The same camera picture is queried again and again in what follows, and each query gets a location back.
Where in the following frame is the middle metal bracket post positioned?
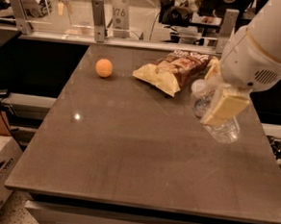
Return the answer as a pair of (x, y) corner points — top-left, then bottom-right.
(91, 0), (107, 43)

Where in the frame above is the black camera device background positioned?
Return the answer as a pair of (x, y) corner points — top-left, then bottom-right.
(159, 0), (192, 27)

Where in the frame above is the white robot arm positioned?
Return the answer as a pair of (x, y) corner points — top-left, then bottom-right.
(200, 0), (281, 126)

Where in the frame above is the left metal bracket post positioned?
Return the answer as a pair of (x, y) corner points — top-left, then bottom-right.
(10, 0), (33, 35)

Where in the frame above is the brown yellow chip bag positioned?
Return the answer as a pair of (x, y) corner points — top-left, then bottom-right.
(133, 50), (213, 97)

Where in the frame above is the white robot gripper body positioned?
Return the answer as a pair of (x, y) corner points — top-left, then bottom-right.
(220, 27), (281, 91)

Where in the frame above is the white numbered sign post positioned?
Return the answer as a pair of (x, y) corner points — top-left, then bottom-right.
(112, 0), (130, 38)

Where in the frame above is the orange fruit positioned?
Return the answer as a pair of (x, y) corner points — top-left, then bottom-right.
(95, 59), (113, 78)

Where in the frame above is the right metal bracket post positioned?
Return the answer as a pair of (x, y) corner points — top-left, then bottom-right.
(216, 9), (239, 54)

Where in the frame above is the metal bracket post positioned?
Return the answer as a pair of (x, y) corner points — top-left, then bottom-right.
(216, 9), (239, 54)
(10, 0), (33, 35)
(91, 0), (107, 43)

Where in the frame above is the black cable at left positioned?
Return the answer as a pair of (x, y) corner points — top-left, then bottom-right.
(0, 79), (31, 152)

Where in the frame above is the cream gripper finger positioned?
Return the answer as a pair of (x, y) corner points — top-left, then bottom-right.
(200, 86), (251, 126)
(205, 57), (220, 80)

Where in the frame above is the clear plastic water bottle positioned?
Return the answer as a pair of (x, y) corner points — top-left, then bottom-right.
(191, 79), (240, 144)

